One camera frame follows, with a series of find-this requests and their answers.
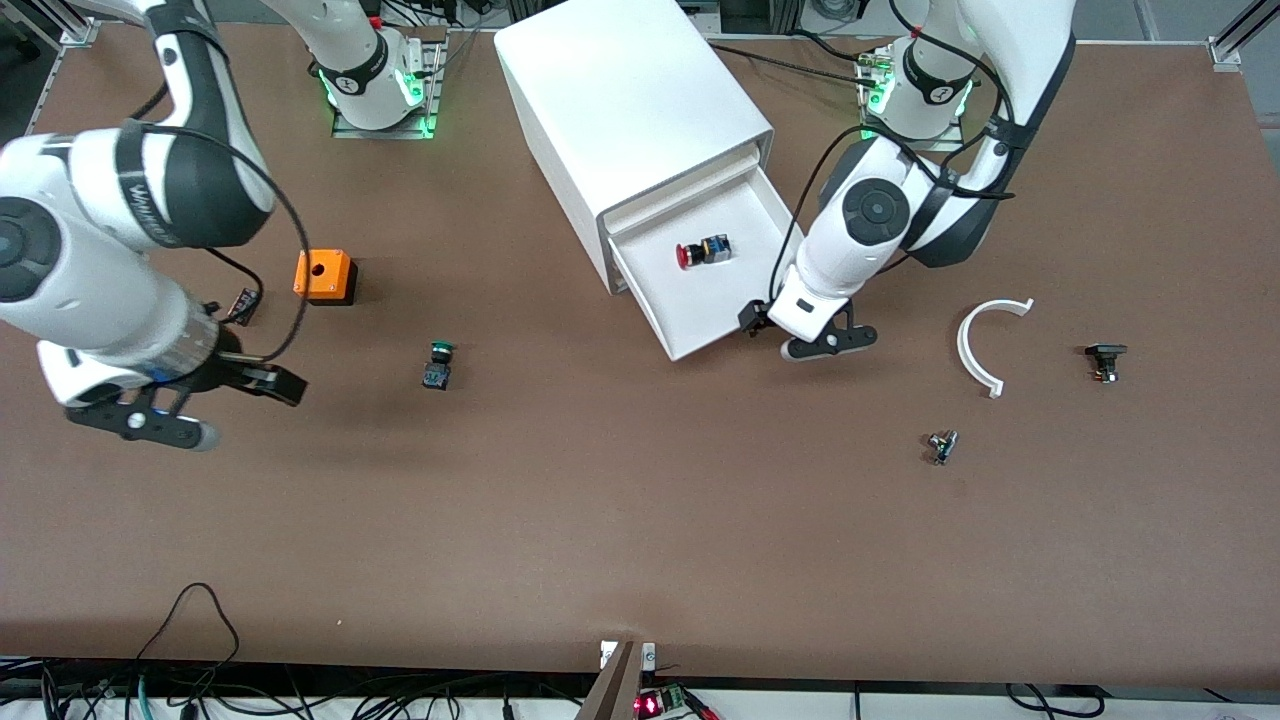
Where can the grey camera post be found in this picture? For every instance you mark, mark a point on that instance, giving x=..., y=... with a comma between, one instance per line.
x=612, y=690

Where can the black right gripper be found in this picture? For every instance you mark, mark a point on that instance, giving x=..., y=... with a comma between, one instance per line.
x=222, y=372

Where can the red push button switch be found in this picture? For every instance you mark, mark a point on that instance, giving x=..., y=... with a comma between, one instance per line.
x=702, y=252

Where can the aluminium frame profile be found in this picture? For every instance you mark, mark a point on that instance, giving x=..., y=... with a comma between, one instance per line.
x=1240, y=35
x=75, y=30

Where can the circuit board with red light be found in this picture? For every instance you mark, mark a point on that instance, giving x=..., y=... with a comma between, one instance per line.
x=660, y=702

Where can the white curved plastic arc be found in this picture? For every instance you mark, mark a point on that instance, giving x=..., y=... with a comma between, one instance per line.
x=968, y=350

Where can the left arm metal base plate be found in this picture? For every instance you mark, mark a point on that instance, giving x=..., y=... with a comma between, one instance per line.
x=955, y=143

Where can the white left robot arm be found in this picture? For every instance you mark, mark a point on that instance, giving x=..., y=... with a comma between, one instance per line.
x=870, y=210

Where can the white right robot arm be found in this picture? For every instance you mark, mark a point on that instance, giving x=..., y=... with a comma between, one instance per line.
x=90, y=290

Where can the small metal toggle switch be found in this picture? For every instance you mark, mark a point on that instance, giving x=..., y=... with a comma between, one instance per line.
x=942, y=446

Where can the small black contact block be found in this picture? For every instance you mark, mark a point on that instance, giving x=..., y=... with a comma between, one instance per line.
x=245, y=305

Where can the orange box with hole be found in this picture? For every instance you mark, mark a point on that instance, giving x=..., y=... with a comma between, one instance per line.
x=322, y=274

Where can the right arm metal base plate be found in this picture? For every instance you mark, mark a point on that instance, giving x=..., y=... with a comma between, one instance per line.
x=432, y=85

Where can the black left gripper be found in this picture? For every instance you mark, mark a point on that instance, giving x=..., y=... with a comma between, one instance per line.
x=752, y=317

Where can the black selector switch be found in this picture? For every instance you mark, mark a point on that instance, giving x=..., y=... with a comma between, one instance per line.
x=1105, y=357

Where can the green push button switch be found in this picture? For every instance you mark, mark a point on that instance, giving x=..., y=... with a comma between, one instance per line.
x=438, y=366

